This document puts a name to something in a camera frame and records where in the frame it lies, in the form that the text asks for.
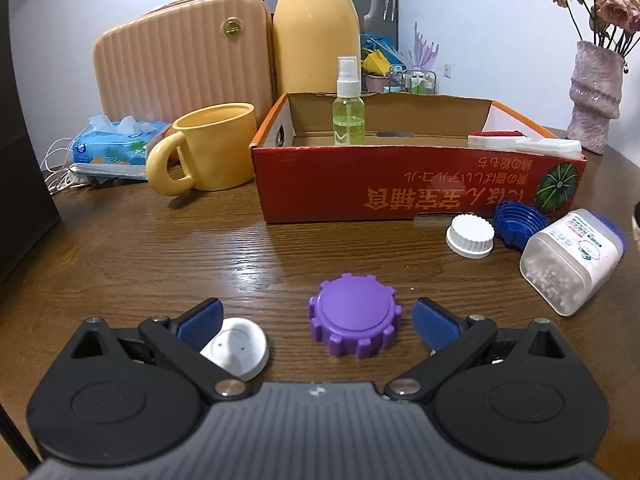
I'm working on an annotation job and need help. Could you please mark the pink textured vase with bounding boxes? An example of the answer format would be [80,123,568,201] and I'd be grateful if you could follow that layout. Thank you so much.
[566,40,627,155]

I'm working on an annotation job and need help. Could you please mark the yellow thermos jug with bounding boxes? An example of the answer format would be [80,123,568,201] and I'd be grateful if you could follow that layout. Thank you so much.
[272,0,381,96]

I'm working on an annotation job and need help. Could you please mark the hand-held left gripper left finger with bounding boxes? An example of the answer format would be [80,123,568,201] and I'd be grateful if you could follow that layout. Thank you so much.
[60,298,252,403]

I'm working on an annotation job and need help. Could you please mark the white cables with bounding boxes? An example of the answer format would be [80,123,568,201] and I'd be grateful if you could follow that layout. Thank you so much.
[42,137,93,193]

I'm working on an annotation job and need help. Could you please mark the blue ribbed cap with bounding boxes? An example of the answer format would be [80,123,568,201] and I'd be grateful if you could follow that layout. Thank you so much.
[494,201,548,249]

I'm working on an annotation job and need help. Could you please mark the clear cotton swab container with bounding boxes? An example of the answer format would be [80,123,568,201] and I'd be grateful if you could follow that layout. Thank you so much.
[520,208,629,317]

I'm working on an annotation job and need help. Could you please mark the green spray bottle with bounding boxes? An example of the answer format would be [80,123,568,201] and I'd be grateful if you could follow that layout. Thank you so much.
[332,56,367,147]

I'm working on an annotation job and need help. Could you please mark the yellow watering can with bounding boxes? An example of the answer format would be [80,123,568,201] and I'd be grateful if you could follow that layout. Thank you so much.
[361,50,393,75]

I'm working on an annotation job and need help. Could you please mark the red and white lint brush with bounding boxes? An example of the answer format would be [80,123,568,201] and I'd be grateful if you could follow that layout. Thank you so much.
[467,130,531,150]

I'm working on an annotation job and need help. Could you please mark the wire storage cart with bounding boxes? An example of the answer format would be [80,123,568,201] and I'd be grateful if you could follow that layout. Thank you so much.
[400,69,440,95]

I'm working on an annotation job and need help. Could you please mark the peach ribbed suitcase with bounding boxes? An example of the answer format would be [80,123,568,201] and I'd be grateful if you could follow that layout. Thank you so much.
[92,0,275,126]

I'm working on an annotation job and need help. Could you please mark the white ribbed cap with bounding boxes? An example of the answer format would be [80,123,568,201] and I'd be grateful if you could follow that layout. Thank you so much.
[446,214,496,259]

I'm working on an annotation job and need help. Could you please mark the yellow mug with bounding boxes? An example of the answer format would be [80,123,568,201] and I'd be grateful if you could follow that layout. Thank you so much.
[146,102,258,196]

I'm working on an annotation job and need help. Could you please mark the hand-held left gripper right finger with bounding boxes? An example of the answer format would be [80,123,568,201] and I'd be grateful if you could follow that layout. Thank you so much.
[384,297,578,403]

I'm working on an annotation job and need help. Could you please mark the purple gear-shaped lid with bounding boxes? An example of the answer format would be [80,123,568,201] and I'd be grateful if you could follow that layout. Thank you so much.
[308,272,402,359]

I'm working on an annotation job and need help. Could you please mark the purple flower wall decoration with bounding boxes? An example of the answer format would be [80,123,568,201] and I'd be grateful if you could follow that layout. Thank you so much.
[412,22,441,71]

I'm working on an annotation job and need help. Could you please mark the white round lid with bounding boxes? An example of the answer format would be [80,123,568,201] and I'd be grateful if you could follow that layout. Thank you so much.
[200,317,271,381]

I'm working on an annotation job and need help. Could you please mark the dried pink roses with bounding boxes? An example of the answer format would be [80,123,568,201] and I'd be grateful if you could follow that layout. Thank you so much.
[546,0,640,58]

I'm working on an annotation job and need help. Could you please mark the blue tissue pack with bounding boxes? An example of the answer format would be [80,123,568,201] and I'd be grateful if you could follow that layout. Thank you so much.
[72,115,173,181]

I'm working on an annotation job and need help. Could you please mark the red cardboard box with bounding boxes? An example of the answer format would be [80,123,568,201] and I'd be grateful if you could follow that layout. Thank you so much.
[250,91,588,223]

